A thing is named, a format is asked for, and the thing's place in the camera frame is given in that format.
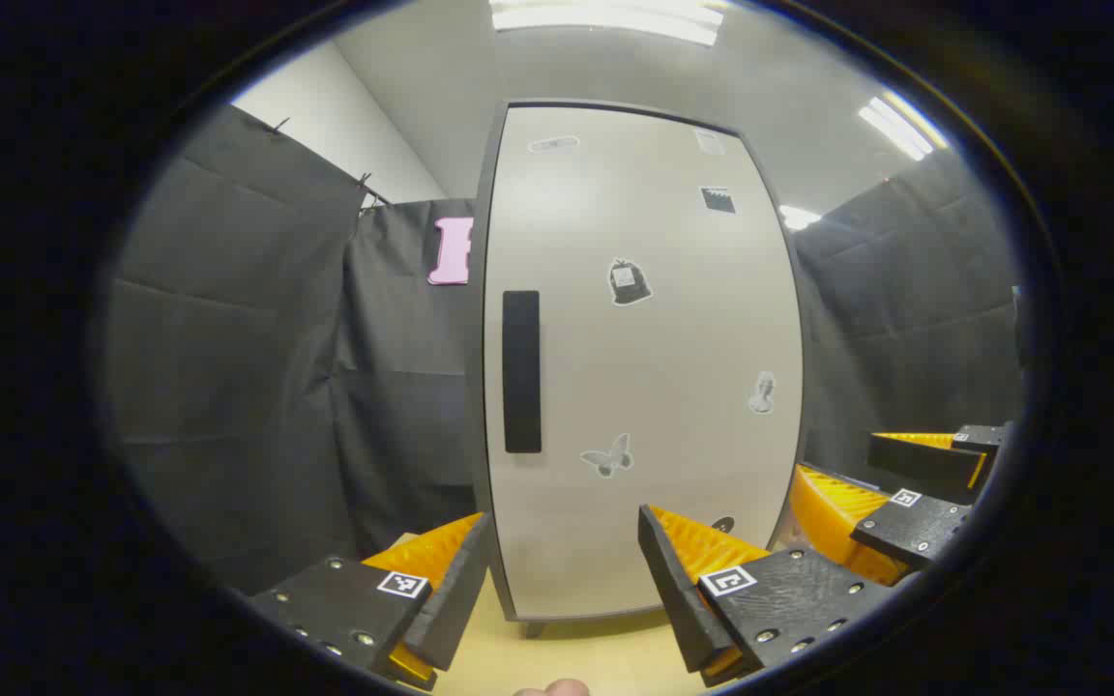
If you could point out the white ceiling light panel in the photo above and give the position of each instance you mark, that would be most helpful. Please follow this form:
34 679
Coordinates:
797 217
900 124
605 19

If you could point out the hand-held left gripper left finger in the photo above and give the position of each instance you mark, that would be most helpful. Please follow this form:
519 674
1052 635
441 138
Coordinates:
455 599

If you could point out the black backdrop cloth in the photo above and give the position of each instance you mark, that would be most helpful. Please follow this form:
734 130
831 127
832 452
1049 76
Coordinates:
228 338

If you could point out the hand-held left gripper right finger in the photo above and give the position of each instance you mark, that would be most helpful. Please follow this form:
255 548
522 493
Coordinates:
678 599

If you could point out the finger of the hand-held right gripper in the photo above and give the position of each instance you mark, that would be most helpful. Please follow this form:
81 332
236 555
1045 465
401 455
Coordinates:
924 466
910 530

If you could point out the dark grey cabinet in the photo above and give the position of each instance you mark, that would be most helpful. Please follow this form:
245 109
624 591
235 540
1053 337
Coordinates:
476 406

